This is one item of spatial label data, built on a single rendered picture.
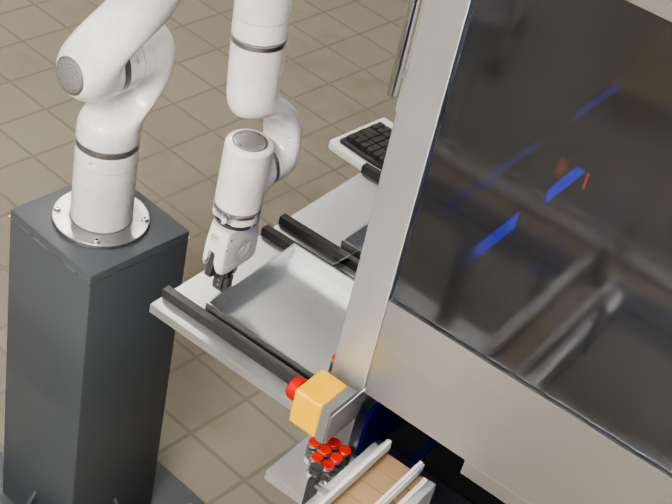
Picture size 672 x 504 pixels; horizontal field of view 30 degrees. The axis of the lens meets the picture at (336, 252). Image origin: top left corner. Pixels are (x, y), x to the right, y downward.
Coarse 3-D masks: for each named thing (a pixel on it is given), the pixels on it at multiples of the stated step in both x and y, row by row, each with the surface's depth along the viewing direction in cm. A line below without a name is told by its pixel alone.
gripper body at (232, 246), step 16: (224, 224) 217; (256, 224) 222; (208, 240) 220; (224, 240) 217; (240, 240) 220; (256, 240) 226; (208, 256) 222; (224, 256) 219; (240, 256) 224; (224, 272) 222
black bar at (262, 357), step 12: (168, 288) 228; (168, 300) 228; (180, 300) 226; (192, 312) 225; (204, 312) 225; (204, 324) 225; (216, 324) 223; (228, 336) 222; (240, 336) 222; (240, 348) 221; (252, 348) 220; (264, 360) 218; (276, 360) 219; (276, 372) 218; (288, 372) 217
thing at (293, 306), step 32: (288, 256) 243; (256, 288) 235; (288, 288) 237; (320, 288) 239; (224, 320) 224; (256, 320) 228; (288, 320) 230; (320, 320) 232; (288, 352) 223; (320, 352) 225
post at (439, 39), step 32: (448, 0) 159; (416, 32) 164; (448, 32) 161; (416, 64) 166; (448, 64) 163; (416, 96) 169; (448, 96) 167; (416, 128) 171; (384, 160) 177; (416, 160) 173; (384, 192) 179; (416, 192) 176; (384, 224) 182; (384, 256) 185; (352, 288) 191; (384, 288) 187; (352, 320) 194; (352, 352) 197; (352, 384) 200
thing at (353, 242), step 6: (360, 228) 250; (366, 228) 253; (354, 234) 249; (360, 234) 252; (342, 240) 246; (348, 240) 248; (354, 240) 251; (360, 240) 253; (342, 246) 247; (348, 246) 246; (354, 246) 246; (360, 246) 251; (360, 252) 245
